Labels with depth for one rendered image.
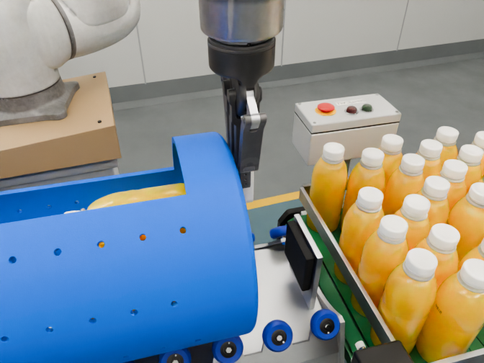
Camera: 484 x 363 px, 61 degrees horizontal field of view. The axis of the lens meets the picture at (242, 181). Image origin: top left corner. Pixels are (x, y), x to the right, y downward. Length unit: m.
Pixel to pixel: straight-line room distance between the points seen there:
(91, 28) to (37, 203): 0.46
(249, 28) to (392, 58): 3.83
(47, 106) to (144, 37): 2.34
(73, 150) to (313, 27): 2.99
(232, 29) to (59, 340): 0.36
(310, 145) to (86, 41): 0.55
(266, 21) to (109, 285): 0.31
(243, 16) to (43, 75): 0.65
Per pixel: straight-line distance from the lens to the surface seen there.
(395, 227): 0.65
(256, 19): 0.43
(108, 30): 1.06
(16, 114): 1.02
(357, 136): 0.91
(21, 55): 0.97
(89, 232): 0.46
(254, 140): 0.48
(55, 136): 0.93
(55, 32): 1.00
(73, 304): 0.47
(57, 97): 1.03
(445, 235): 0.66
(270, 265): 0.78
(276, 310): 0.72
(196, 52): 3.41
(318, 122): 0.85
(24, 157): 0.95
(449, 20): 4.52
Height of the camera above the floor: 1.51
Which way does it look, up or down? 37 degrees down
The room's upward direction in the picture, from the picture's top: straight up
